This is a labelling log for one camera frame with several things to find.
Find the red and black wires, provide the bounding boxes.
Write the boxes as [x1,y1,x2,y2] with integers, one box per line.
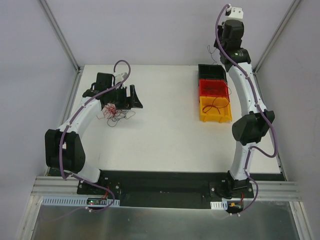
[96,103,137,127]

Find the red wire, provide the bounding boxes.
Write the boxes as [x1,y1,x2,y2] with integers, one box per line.
[202,82,232,101]

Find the brown wire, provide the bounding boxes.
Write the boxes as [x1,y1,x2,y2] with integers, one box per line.
[202,96,231,116]

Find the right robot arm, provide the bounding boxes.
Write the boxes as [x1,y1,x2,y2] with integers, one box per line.
[214,19,275,199]

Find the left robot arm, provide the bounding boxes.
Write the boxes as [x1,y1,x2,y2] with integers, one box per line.
[44,72,143,195]

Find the black storage bin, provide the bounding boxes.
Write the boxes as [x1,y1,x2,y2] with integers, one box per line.
[198,64,228,83]

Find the red storage bin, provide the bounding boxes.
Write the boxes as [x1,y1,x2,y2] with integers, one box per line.
[198,79,229,98]

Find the yellow storage bin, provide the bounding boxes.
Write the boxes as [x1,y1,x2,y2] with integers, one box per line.
[199,96,233,123]

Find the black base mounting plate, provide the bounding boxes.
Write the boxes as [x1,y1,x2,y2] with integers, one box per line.
[76,170,254,209]

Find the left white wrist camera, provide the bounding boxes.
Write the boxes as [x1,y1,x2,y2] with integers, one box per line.
[114,72,128,83]

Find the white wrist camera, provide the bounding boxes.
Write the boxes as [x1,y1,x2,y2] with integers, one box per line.
[114,72,128,83]
[225,6,244,21]

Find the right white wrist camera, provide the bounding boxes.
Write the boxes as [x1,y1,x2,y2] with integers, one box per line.
[225,6,244,21]

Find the left aluminium frame post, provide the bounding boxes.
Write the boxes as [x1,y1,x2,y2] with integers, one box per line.
[37,0,81,73]

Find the aluminium frame post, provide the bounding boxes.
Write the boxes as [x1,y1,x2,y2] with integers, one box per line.
[253,0,303,75]
[37,0,81,73]

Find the right aluminium frame post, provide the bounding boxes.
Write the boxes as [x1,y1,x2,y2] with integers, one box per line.
[253,0,303,75]

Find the aluminium front rail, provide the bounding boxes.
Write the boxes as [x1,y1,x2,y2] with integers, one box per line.
[31,176,302,202]

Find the left white cable duct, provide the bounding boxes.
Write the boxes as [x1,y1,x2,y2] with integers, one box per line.
[42,196,120,208]

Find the white cable duct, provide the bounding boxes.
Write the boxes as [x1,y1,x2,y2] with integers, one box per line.
[210,201,228,211]
[42,196,120,208]

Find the right white cable duct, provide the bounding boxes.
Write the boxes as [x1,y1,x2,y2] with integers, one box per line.
[210,201,228,211]

